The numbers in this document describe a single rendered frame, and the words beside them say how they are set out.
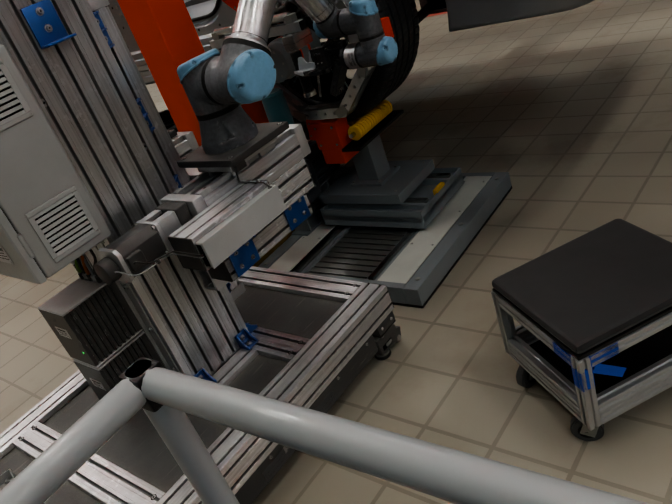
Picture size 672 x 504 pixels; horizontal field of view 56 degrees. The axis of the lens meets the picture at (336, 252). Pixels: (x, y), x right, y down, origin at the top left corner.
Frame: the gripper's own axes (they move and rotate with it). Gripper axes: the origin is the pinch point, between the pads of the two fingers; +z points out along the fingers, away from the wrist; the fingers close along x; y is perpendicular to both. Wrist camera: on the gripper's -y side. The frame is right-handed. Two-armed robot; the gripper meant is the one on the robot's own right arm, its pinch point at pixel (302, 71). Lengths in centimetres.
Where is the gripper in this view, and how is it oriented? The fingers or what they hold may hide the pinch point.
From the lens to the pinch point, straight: 213.5
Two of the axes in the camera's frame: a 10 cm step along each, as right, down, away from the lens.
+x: -5.4, 5.6, -6.3
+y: -3.1, -8.3, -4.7
